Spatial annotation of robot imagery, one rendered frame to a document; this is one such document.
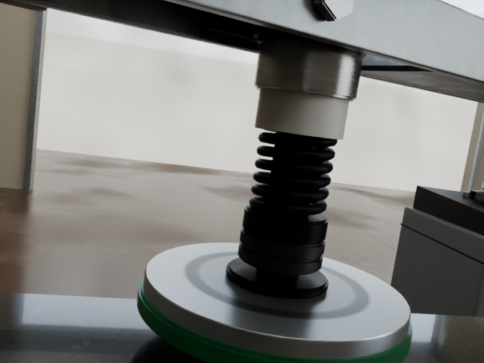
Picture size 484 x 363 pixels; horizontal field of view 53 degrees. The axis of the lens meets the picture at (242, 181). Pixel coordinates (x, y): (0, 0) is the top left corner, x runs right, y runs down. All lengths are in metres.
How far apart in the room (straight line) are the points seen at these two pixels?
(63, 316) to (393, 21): 0.34
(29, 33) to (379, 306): 4.98
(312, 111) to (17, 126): 4.94
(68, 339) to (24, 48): 4.88
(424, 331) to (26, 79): 4.90
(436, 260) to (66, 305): 1.15
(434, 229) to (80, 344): 1.20
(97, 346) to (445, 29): 0.36
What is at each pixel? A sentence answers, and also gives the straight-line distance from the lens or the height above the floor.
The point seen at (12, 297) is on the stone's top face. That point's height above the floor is 0.82.
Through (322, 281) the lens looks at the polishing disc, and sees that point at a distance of 0.40.
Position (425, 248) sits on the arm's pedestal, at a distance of 1.51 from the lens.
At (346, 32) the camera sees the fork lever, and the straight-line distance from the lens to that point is 0.33.
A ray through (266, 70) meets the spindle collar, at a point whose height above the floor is 1.04.
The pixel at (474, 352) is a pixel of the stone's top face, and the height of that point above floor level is 0.82.
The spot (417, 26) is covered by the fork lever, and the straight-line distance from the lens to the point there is 0.39.
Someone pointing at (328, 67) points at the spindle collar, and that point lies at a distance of 0.36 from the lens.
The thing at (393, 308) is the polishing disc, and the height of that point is 0.88.
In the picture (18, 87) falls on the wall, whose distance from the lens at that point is 5.23.
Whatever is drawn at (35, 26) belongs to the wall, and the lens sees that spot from 5.18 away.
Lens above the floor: 1.01
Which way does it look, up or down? 8 degrees down
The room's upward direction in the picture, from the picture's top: 8 degrees clockwise
